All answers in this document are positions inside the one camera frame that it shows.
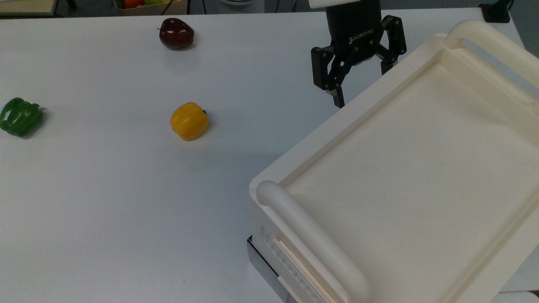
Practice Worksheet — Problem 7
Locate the silver metal cabinet base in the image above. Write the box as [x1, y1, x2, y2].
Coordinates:
[247, 236, 297, 303]

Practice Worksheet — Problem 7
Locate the large cream plastic tray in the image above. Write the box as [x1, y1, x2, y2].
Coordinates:
[248, 20, 539, 303]

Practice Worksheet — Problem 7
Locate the wooden board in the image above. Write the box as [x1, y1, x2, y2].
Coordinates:
[0, 0, 58, 16]

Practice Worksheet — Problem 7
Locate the green bell pepper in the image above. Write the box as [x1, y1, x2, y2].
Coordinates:
[0, 98, 44, 137]

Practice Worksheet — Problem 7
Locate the yellow bell pepper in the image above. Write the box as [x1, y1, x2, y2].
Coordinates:
[170, 102, 209, 141]

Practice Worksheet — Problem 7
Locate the box of toy fruit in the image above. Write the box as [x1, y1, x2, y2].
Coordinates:
[114, 0, 188, 16]

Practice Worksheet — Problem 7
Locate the black table clamp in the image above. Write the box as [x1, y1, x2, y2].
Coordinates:
[479, 0, 513, 24]

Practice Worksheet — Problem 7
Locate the dark red apple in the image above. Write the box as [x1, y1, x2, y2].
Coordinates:
[158, 18, 195, 51]

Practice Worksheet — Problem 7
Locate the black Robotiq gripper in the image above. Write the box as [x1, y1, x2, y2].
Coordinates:
[311, 0, 408, 109]

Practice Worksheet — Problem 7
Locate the cream rounded cabinet handle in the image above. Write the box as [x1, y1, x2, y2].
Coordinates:
[256, 180, 374, 303]
[444, 20, 539, 89]

